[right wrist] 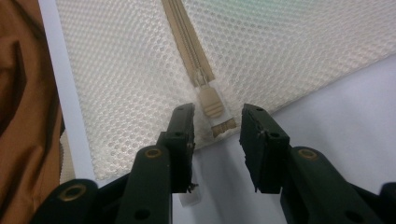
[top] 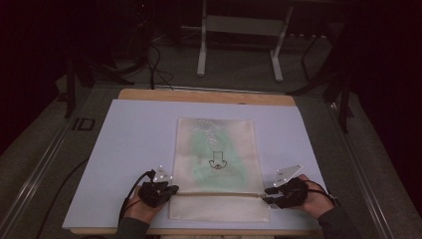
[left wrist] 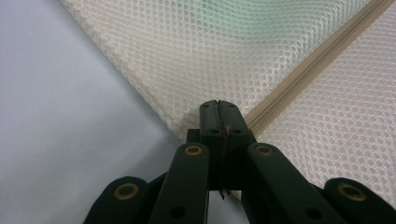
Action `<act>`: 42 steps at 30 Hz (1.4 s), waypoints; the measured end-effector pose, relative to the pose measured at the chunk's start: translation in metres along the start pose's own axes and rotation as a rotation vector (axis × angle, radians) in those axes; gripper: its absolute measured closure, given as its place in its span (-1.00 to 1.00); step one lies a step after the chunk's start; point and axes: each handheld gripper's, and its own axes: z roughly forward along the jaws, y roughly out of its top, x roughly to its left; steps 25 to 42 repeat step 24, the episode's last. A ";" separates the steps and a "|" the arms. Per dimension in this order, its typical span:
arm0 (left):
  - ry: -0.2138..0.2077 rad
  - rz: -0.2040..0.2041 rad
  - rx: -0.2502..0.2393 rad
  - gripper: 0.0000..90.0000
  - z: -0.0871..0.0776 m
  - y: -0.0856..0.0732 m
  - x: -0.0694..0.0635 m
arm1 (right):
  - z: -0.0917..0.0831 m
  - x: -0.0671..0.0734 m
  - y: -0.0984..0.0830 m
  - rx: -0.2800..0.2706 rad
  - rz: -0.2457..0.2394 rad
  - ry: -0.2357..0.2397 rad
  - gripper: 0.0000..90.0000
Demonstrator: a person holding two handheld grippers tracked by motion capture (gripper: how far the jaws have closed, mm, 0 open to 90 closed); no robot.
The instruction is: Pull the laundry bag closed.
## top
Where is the translucent zipper pouch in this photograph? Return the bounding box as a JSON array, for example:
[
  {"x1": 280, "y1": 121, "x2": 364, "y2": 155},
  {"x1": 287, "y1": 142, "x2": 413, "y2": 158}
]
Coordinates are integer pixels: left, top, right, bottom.
[{"x1": 167, "y1": 117, "x2": 272, "y2": 223}]

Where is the metal floor rail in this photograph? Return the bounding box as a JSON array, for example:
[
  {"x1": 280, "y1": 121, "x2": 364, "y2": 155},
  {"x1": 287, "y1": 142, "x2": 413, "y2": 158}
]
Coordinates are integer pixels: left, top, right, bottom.
[
  {"x1": 326, "y1": 101, "x2": 397, "y2": 239},
  {"x1": 0, "y1": 119, "x2": 79, "y2": 239}
]

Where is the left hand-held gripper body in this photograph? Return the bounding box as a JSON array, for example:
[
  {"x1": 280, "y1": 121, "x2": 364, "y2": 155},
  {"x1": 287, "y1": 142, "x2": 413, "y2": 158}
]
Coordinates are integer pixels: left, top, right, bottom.
[{"x1": 136, "y1": 164, "x2": 176, "y2": 209}]

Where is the light blue table mat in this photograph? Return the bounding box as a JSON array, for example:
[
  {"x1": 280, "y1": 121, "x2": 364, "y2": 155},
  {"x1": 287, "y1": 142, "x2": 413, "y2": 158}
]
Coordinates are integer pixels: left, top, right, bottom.
[{"x1": 62, "y1": 99, "x2": 330, "y2": 232}]

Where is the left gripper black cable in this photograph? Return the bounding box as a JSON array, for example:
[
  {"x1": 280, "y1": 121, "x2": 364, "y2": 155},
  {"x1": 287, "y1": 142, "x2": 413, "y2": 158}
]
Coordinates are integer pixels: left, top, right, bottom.
[{"x1": 117, "y1": 169, "x2": 157, "y2": 225}]

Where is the person's left hand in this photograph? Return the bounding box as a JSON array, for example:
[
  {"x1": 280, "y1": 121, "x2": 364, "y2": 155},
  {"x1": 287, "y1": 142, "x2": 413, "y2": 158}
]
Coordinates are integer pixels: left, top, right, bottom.
[{"x1": 123, "y1": 189, "x2": 167, "y2": 224}]

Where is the black floor cable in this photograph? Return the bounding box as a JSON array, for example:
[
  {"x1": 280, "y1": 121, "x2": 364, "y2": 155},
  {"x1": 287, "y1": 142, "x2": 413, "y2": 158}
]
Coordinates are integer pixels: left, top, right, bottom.
[{"x1": 35, "y1": 156, "x2": 91, "y2": 239}]

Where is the bundle of black cables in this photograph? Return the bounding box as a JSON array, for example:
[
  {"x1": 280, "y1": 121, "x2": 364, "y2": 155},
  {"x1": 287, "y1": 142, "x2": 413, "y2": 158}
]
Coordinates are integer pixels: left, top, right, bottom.
[{"x1": 144, "y1": 41, "x2": 174, "y2": 91}]

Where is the black metal stand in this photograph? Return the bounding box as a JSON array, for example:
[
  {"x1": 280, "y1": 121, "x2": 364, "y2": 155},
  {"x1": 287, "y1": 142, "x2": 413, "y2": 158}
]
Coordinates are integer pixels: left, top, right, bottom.
[
  {"x1": 286, "y1": 31, "x2": 355, "y2": 134},
  {"x1": 64, "y1": 54, "x2": 136, "y2": 120}
]

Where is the wooden table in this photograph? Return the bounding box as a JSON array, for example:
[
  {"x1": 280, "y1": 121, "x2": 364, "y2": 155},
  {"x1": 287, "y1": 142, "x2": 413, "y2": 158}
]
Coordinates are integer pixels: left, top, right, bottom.
[{"x1": 70, "y1": 88, "x2": 325, "y2": 237}]

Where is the white metal stand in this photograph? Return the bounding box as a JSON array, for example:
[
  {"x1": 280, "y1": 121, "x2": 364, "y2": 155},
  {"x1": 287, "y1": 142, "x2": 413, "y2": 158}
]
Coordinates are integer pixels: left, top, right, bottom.
[{"x1": 196, "y1": 0, "x2": 295, "y2": 84}]

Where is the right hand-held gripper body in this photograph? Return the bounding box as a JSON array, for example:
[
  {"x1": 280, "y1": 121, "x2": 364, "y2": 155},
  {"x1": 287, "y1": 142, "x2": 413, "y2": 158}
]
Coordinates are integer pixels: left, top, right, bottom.
[{"x1": 273, "y1": 163, "x2": 311, "y2": 210}]

